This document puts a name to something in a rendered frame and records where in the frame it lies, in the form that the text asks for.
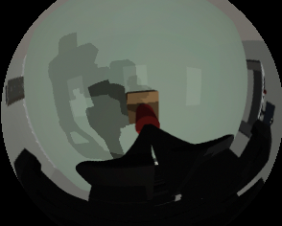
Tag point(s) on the brown wooden block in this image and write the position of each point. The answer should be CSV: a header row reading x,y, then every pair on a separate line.
x,y
135,99

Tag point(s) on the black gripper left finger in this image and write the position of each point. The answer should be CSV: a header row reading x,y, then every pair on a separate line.
x,y
136,168

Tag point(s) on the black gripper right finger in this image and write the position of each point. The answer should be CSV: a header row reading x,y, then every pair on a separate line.
x,y
179,159

